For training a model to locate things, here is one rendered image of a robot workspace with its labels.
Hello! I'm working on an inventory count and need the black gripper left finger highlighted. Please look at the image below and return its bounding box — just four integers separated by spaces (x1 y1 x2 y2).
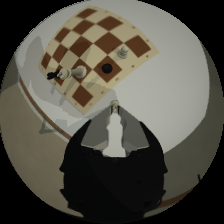
59 105 113 173

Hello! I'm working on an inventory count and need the brown and cream chessboard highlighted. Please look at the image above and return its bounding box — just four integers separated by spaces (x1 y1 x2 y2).
38 5 160 114

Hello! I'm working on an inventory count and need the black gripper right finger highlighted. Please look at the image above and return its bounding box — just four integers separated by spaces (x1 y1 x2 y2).
118 105 168 174

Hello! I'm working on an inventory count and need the white pawn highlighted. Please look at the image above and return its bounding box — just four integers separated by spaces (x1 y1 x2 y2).
117 46 129 59
111 100 120 113

